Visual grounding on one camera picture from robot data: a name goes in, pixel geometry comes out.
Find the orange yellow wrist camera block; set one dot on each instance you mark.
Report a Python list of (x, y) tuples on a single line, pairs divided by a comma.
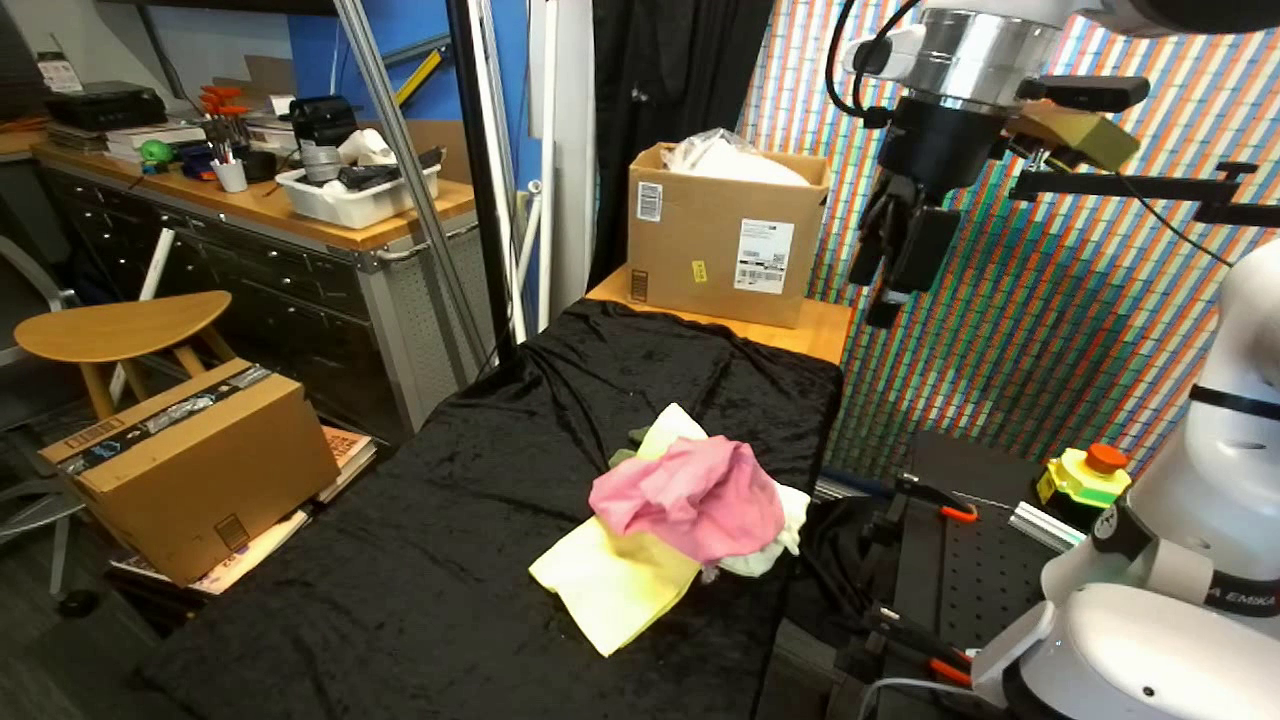
[(1081, 128)]

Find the cream white cloth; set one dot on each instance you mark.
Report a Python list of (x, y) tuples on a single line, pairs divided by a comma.
[(787, 522)]

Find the cardboard box with black tape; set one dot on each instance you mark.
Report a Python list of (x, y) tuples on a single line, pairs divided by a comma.
[(187, 466)]

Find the black tablecloth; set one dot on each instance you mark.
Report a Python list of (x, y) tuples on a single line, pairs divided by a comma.
[(403, 560)]

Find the black stand pole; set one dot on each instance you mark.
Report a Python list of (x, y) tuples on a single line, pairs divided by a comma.
[(486, 172)]

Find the white plastic tray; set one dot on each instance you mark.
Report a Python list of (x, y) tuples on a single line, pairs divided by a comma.
[(355, 198)]

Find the wooden top workbench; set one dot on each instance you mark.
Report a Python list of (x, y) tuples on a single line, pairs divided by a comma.
[(200, 254)]

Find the black case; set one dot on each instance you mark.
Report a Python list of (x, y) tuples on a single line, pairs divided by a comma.
[(106, 105)]

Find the wooden stool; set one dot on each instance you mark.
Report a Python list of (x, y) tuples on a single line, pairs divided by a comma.
[(121, 325)]

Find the black breadboard plate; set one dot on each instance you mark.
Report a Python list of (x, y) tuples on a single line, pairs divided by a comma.
[(981, 573)]

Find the yellow cloth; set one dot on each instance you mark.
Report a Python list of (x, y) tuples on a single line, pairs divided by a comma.
[(621, 584)]

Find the grey metal chair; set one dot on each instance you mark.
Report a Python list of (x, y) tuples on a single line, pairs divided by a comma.
[(27, 494)]

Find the black boom bar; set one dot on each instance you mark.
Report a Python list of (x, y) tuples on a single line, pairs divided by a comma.
[(1132, 186)]

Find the cardboard box white label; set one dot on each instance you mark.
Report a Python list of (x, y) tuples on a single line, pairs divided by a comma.
[(726, 241)]

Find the aluminium extrusion post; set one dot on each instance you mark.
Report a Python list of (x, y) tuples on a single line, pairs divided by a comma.
[(403, 144)]

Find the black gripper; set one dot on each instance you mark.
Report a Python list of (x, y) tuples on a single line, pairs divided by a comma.
[(943, 165)]

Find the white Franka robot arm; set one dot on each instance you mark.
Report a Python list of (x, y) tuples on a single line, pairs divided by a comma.
[(1202, 507)]

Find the yellow emergency stop button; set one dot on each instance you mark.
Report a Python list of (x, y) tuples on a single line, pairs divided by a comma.
[(1085, 476)]

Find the black stereo camera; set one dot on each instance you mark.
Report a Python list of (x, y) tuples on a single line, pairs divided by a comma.
[(1085, 95)]

